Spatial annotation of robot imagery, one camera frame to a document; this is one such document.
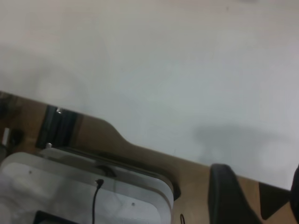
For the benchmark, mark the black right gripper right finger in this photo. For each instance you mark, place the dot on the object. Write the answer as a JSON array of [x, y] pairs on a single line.
[[296, 189]]

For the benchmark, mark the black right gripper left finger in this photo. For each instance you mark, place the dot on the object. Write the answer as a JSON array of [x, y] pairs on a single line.
[[226, 198]]

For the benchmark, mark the black triangular panel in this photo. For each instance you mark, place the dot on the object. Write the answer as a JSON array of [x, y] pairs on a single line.
[[271, 200]]

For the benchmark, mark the white rounded base housing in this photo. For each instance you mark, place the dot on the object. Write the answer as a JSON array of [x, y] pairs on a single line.
[[58, 186]]

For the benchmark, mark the black metal frame bracket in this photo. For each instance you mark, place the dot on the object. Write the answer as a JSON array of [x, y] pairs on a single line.
[[57, 128]]

